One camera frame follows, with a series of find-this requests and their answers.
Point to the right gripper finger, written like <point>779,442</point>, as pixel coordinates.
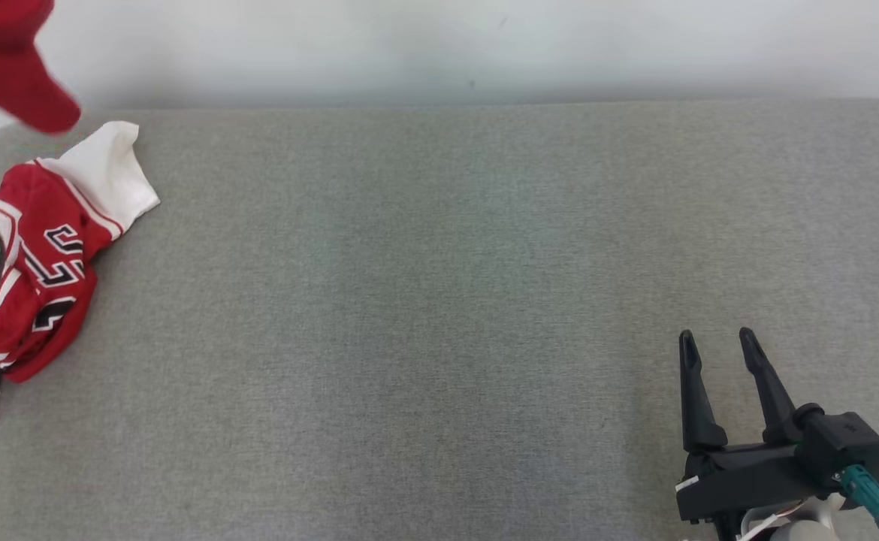
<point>774,398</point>
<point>699,406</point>

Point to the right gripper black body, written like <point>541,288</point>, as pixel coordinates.
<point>747,481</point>

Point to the red jersey with number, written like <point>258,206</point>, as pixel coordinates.
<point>41,225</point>

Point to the red shorts with white stripe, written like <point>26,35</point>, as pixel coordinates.
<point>11,68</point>

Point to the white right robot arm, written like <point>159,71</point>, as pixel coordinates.
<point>808,530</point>

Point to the grey fabric sofa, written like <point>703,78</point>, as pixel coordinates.
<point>409,338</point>

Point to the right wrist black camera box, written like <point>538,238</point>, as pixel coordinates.
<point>841,443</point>

